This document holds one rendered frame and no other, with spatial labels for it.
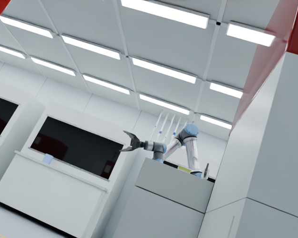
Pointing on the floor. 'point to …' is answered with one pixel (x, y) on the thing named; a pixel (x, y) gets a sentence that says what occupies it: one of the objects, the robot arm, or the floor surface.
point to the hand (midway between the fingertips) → (120, 140)
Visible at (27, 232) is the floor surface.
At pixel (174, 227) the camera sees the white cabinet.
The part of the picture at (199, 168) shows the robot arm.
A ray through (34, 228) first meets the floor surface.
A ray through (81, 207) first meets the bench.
